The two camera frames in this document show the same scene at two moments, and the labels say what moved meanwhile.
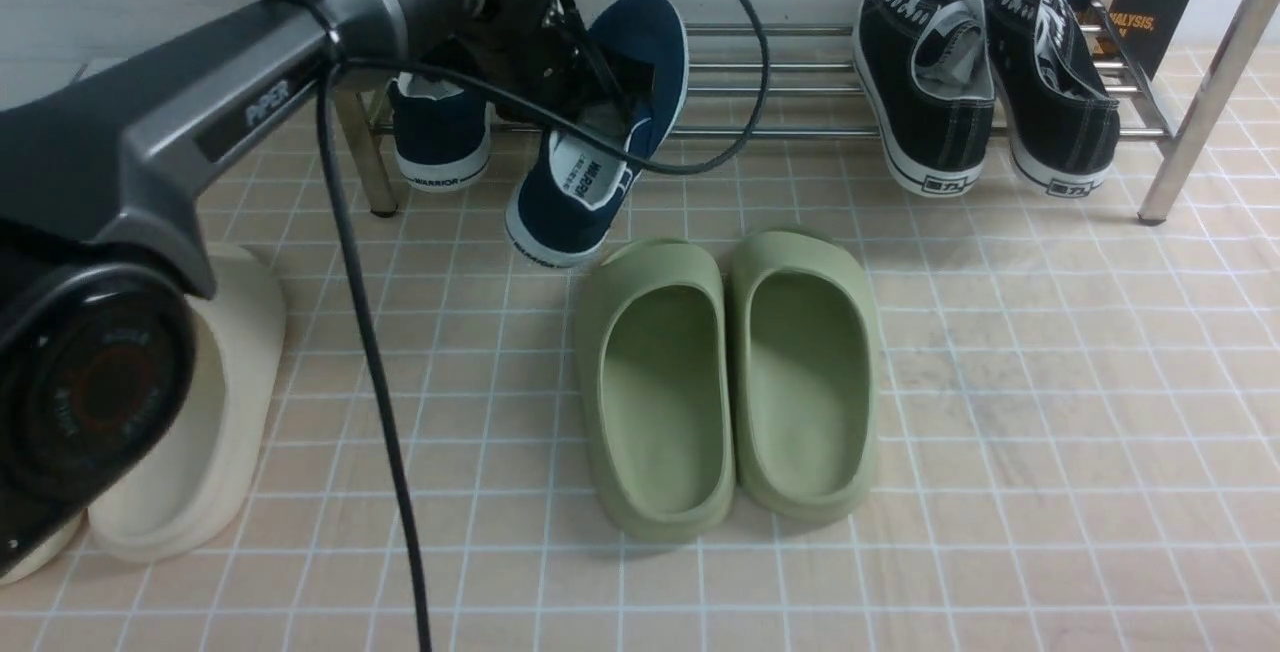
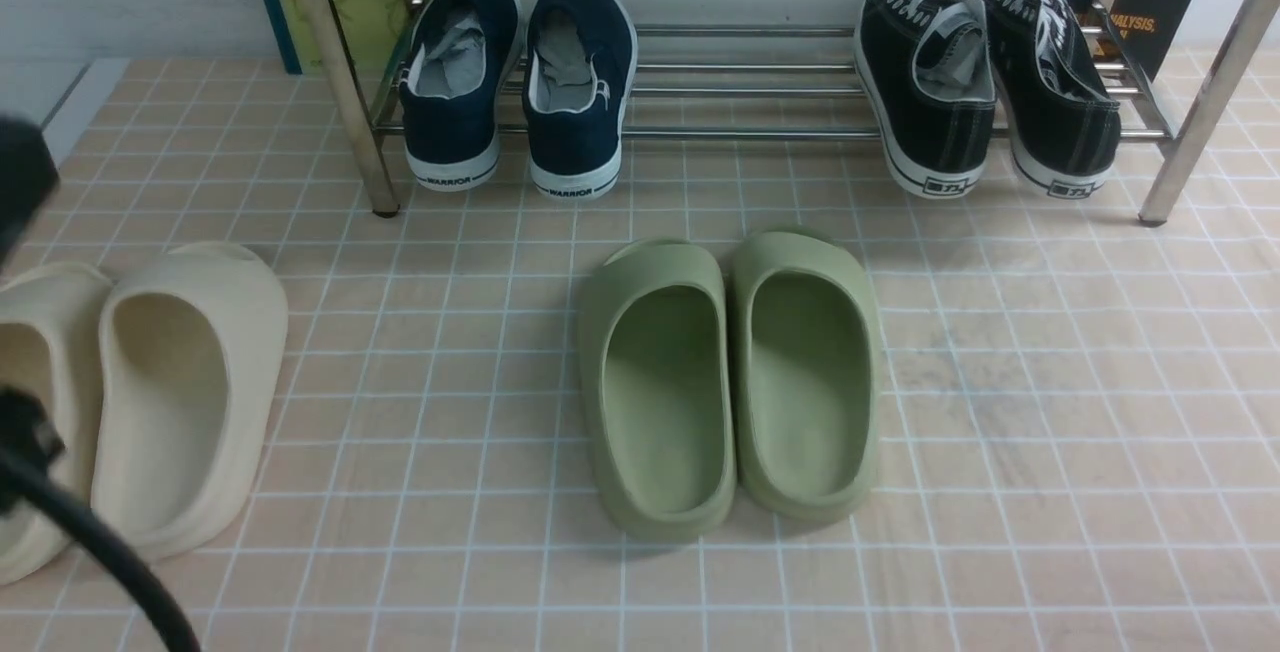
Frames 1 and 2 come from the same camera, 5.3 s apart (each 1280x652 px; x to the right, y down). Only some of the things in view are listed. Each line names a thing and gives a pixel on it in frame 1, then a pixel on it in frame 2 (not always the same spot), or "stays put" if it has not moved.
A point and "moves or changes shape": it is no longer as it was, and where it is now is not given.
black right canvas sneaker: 1059,111 stays put
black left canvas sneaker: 924,56 stays put
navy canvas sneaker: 570,183 moves or changes shape
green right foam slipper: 804,357 stays put
